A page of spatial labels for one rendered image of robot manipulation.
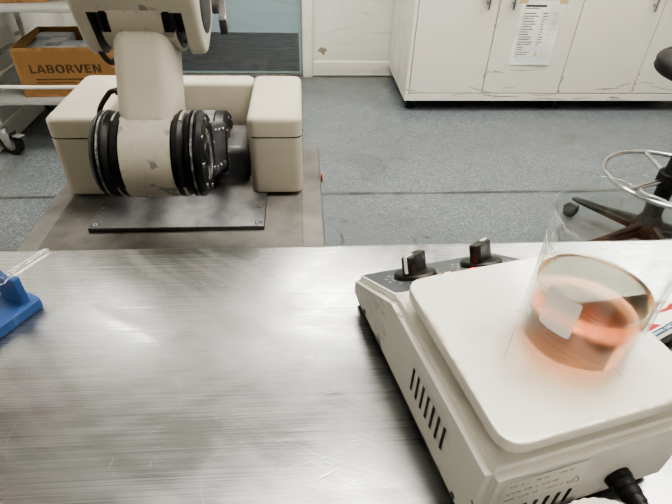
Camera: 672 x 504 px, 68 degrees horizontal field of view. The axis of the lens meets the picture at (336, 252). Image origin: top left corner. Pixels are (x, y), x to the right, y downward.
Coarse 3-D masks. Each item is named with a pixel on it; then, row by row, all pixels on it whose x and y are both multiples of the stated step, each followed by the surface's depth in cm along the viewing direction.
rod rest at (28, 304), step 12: (12, 276) 39; (0, 288) 40; (12, 288) 39; (0, 300) 40; (12, 300) 40; (24, 300) 39; (36, 300) 40; (0, 312) 39; (12, 312) 39; (24, 312) 39; (0, 324) 38; (12, 324) 39; (0, 336) 38
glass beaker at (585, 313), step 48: (576, 192) 25; (624, 192) 25; (576, 240) 22; (624, 240) 26; (528, 288) 27; (576, 288) 23; (624, 288) 22; (528, 336) 27; (576, 336) 24; (624, 336) 23
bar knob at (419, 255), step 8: (408, 256) 36; (416, 256) 37; (424, 256) 38; (408, 264) 36; (416, 264) 37; (424, 264) 38; (400, 272) 38; (408, 272) 36; (416, 272) 37; (424, 272) 37; (432, 272) 37; (400, 280) 37; (408, 280) 36
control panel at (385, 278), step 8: (504, 256) 41; (432, 264) 41; (440, 264) 41; (448, 264) 40; (456, 264) 40; (384, 272) 40; (392, 272) 40; (440, 272) 38; (376, 280) 38; (384, 280) 38; (392, 280) 37; (392, 288) 35; (400, 288) 35; (408, 288) 34
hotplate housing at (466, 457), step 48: (384, 288) 35; (384, 336) 35; (432, 384) 28; (432, 432) 29; (480, 432) 25; (624, 432) 25; (480, 480) 24; (528, 480) 24; (576, 480) 26; (624, 480) 27
